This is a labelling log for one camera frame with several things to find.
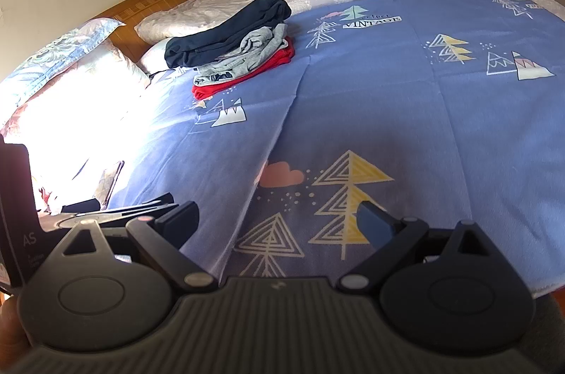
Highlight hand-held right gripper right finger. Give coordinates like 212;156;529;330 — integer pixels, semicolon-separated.
337;201;513;294

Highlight grey folded garment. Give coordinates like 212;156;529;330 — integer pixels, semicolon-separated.
194;25;290;89

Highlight grey cloth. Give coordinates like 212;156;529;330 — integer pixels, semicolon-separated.
527;294;565;374

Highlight navy blue pants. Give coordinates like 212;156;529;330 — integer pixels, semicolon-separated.
164;0;293;70

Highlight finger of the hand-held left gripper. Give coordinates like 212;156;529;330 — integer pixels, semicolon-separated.
101;202;179;221
61;200;103;217

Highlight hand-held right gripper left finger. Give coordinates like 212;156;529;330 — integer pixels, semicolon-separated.
42;200;216;294

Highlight floral pillow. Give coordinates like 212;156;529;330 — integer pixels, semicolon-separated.
0;18;126;128

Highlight small pink pillow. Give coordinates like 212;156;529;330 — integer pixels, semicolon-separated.
139;38;178;76

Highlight red folded garment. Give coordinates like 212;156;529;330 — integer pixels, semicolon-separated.
191;36;296;101

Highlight blue tree-print bed sheet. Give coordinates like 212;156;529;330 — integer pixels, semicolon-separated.
42;0;565;301

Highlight large white pillow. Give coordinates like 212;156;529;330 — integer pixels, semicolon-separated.
0;43;151;217

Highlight black cable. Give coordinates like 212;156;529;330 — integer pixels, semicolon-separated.
147;66;187;83

